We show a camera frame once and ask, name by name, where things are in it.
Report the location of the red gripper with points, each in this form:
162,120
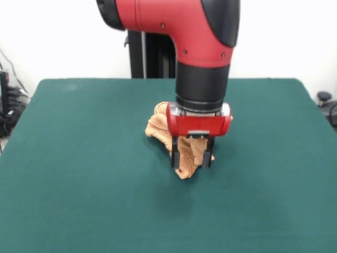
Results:
200,124

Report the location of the orange terry towel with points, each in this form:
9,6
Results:
158,126

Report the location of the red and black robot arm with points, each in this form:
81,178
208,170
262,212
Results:
184,26

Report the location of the dark green table cloth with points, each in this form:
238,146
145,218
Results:
79,184

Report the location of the black box with red light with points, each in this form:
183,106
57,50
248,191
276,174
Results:
4,92

